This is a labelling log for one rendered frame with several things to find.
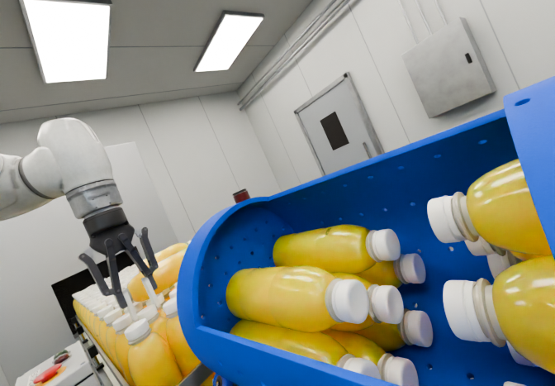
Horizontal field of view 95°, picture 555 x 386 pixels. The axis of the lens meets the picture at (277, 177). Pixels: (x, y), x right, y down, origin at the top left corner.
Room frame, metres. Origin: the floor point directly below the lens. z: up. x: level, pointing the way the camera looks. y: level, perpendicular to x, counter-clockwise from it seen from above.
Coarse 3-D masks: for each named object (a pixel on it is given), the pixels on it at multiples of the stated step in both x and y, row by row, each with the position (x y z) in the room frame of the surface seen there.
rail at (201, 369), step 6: (198, 366) 0.49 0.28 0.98; (204, 366) 0.49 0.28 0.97; (192, 372) 0.48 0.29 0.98; (198, 372) 0.48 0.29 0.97; (204, 372) 0.49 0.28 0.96; (210, 372) 0.50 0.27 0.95; (186, 378) 0.47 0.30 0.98; (192, 378) 0.47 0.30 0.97; (198, 378) 0.48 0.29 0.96; (204, 378) 0.49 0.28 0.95; (180, 384) 0.46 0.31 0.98; (186, 384) 0.47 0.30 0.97; (192, 384) 0.47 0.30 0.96; (198, 384) 0.48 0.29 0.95
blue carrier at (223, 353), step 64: (512, 128) 0.13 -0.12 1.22; (320, 192) 0.41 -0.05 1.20; (384, 192) 0.37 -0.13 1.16; (448, 192) 0.33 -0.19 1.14; (192, 256) 0.37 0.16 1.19; (256, 256) 0.47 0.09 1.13; (448, 256) 0.35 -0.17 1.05; (192, 320) 0.33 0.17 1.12; (256, 384) 0.25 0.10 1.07; (320, 384) 0.18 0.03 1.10; (384, 384) 0.15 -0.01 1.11; (448, 384) 0.29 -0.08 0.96
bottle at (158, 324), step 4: (156, 316) 0.54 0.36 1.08; (160, 316) 0.57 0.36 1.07; (148, 320) 0.53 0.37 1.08; (152, 320) 0.53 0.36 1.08; (156, 320) 0.54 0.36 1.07; (160, 320) 0.55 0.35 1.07; (164, 320) 0.55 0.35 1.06; (152, 324) 0.53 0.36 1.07; (156, 324) 0.53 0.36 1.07; (160, 324) 0.54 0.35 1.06; (164, 324) 0.54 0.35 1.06; (152, 328) 0.53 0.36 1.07; (156, 328) 0.53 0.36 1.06; (160, 328) 0.53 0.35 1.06; (164, 328) 0.54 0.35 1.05; (156, 332) 0.53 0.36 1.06; (160, 332) 0.53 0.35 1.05; (164, 332) 0.53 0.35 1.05; (164, 336) 0.53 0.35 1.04; (172, 352) 0.53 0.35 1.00
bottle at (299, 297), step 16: (240, 272) 0.38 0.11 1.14; (256, 272) 0.35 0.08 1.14; (272, 272) 0.32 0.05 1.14; (288, 272) 0.30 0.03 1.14; (304, 272) 0.29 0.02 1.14; (320, 272) 0.28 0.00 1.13; (240, 288) 0.35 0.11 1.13; (256, 288) 0.32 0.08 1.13; (272, 288) 0.30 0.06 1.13; (288, 288) 0.28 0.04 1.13; (304, 288) 0.27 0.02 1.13; (320, 288) 0.26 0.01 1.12; (240, 304) 0.34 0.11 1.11; (256, 304) 0.31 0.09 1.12; (272, 304) 0.29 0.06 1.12; (288, 304) 0.27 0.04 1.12; (304, 304) 0.26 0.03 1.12; (320, 304) 0.26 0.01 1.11; (256, 320) 0.33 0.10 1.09; (272, 320) 0.30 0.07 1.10; (288, 320) 0.27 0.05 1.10; (304, 320) 0.26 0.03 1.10; (320, 320) 0.26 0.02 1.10; (336, 320) 0.25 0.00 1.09
